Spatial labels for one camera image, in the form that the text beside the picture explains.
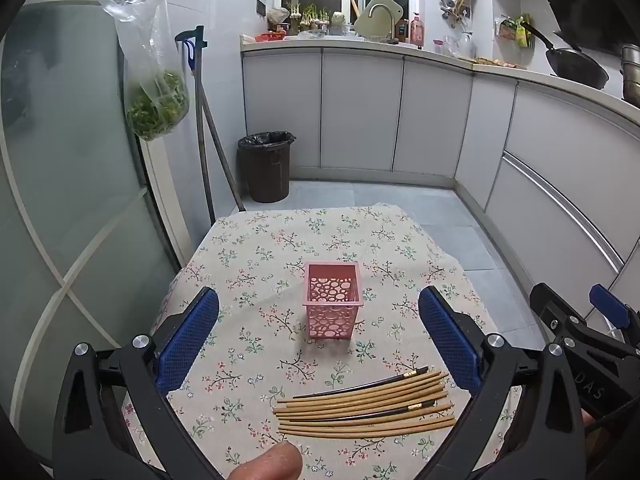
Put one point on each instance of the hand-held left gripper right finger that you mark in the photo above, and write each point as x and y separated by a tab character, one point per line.
450	340

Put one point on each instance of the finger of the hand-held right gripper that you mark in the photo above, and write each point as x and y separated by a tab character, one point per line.
607	305
550	305

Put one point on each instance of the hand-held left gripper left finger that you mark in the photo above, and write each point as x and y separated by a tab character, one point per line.
192	340

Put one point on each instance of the black chopstick with gold band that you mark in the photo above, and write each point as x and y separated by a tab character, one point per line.
395	410
350	387

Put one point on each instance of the pink perforated utensil basket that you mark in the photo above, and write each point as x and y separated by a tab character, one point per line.
332	320

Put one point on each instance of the pile of wooden chopsticks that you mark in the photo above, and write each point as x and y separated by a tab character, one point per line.
350	412

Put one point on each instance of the floral tablecloth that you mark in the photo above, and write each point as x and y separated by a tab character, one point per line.
260	260

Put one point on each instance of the grey broom pole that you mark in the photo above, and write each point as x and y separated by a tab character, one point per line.
225	160

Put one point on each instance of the frosted glass sliding door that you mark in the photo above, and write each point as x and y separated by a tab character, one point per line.
65	160

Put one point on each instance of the steel pot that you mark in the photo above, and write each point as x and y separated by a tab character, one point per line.
631	72

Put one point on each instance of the plastic bag of greens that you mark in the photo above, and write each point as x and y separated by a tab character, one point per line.
155	105

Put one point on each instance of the black wok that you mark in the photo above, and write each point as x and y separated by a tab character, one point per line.
575	67

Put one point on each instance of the white kitchen cabinets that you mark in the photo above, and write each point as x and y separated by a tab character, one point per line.
360	110

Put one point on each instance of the flat brown food tray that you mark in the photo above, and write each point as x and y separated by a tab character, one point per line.
497	62

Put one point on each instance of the yellow green packet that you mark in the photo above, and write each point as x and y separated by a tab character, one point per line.
517	32

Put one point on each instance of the clear glass jars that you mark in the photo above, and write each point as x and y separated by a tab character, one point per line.
455	46

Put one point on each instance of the dark range hood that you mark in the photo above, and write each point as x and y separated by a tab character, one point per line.
600	5

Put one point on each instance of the pink soap bottle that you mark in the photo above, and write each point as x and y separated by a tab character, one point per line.
417	30

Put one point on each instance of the brown soap bottle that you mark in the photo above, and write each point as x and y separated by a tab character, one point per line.
402	31

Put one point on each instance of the red plastic bowl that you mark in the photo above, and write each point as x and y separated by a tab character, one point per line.
270	36

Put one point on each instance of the beige cutting board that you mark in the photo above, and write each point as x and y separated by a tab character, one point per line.
364	25

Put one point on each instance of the steel sink faucet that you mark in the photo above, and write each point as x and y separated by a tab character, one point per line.
388	10

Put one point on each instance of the pale green vegetable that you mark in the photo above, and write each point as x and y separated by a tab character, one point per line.
338	20

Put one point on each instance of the sprouting garlic plants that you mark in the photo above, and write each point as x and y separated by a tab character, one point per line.
307	17

